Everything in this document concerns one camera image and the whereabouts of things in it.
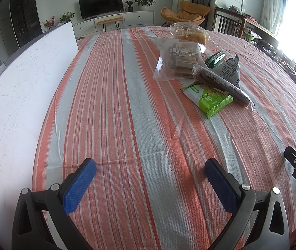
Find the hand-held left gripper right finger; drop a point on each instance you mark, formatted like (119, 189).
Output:
(220, 187)

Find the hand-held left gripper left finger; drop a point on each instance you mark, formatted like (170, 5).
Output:
(79, 187)

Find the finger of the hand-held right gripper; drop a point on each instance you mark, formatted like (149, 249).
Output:
(293, 157)

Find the light green wafer packet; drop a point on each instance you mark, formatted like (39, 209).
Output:
(210, 100)

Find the brown roll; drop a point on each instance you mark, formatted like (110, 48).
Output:
(220, 83)

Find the pale triangular snack packet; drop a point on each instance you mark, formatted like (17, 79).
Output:
(231, 69)

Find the dark green snack packet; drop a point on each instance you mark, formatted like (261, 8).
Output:
(215, 59)

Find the clear bag of tan slices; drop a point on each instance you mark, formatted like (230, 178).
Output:
(179, 60)

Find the bread loaf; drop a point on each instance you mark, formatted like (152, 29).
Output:
(189, 35)

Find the orange grey striped tablecloth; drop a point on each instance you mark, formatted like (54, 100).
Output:
(137, 114)

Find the white board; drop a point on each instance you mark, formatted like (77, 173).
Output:
(20, 96)

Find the white and green pot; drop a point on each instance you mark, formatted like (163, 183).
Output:
(249, 35)

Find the wooden sideboard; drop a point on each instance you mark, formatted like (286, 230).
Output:
(261, 28)

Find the dark wooden slatted chair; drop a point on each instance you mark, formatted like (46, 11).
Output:
(226, 23)

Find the white curtain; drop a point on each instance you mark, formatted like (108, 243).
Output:
(270, 2)

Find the pile of folded clothes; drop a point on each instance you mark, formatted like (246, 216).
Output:
(235, 9)

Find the red flower arrangement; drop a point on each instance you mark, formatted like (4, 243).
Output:
(49, 24)

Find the green plant in white vase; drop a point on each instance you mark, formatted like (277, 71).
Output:
(66, 17)

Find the wooden stool with metal legs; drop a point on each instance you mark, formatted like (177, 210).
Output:
(110, 20)

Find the orange lounge chair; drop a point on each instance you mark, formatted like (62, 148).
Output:
(187, 13)

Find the white television cabinet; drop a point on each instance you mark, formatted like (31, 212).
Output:
(137, 18)

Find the black display cabinet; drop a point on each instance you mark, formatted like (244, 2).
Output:
(24, 13)

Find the black television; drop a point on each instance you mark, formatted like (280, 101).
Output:
(101, 4)

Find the small potted plant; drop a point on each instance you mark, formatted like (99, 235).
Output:
(130, 5)

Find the large leafy potted plant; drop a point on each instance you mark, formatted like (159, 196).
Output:
(144, 1)

